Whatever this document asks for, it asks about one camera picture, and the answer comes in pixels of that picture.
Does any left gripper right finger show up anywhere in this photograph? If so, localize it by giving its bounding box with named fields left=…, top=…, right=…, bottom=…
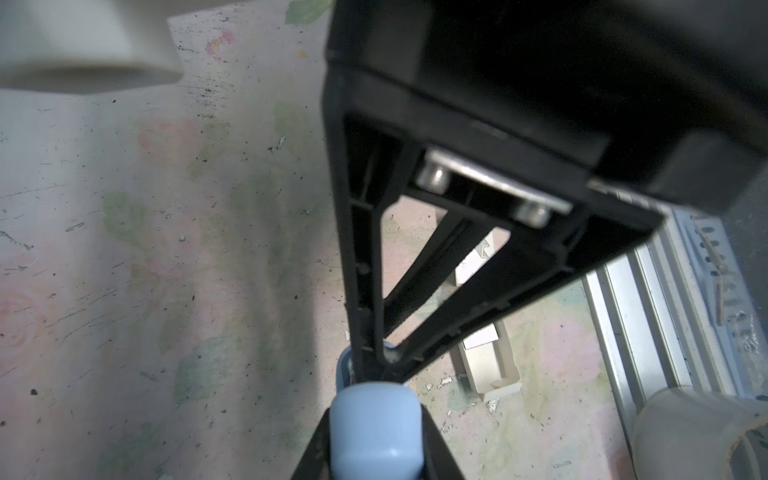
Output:
left=421, top=405, right=465, bottom=480

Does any white staple box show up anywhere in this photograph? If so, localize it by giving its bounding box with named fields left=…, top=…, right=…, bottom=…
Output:
left=454, top=232, right=496, bottom=287

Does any clear tape roll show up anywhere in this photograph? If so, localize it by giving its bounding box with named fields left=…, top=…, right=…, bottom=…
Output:
left=631, top=387, right=767, bottom=479

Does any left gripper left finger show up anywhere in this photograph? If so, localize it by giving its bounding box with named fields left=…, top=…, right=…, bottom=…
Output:
left=290, top=409, right=332, bottom=480

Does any light blue stapler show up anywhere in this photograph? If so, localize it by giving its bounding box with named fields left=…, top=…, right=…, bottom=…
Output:
left=329, top=348, right=425, bottom=480

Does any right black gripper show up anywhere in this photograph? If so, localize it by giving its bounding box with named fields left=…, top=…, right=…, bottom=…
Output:
left=322, top=0, right=768, bottom=265

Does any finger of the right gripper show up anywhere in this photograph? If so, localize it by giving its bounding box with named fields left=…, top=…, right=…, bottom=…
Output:
left=377, top=203, right=660, bottom=381
left=327, top=114, right=396, bottom=383

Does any aluminium front rail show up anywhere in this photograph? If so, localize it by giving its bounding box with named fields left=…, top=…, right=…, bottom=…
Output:
left=581, top=206, right=768, bottom=445

